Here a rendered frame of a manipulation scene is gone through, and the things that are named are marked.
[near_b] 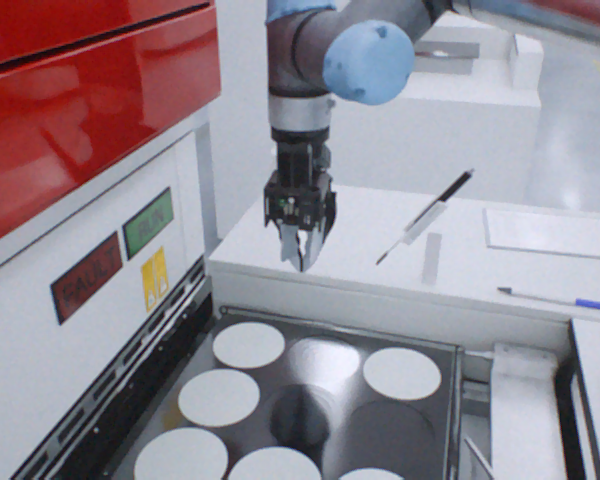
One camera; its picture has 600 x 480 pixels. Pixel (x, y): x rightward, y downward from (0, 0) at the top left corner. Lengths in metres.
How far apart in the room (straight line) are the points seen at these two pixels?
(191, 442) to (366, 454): 0.20
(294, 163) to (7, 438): 0.40
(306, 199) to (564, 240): 0.51
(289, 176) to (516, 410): 0.41
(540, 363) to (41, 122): 0.67
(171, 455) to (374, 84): 0.46
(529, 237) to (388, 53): 0.56
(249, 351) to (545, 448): 0.39
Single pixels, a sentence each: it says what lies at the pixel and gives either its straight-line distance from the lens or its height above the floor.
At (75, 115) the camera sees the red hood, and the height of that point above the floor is 1.29.
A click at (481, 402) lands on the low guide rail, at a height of 0.85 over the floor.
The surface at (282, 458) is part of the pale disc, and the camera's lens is 0.71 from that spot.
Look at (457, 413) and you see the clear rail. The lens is 0.78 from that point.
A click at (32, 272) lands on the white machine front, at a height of 1.15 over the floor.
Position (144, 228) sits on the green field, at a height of 1.10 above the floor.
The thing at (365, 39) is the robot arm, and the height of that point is 1.34.
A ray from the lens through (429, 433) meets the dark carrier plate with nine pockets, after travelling 0.75.
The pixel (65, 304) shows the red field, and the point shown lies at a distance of 0.64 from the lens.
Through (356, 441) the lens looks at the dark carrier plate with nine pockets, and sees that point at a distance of 0.73.
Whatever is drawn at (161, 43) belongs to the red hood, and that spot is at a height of 1.32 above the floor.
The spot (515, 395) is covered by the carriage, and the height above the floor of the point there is 0.88.
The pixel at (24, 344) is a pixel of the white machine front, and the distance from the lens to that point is 0.61.
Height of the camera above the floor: 1.43
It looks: 29 degrees down
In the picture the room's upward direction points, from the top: straight up
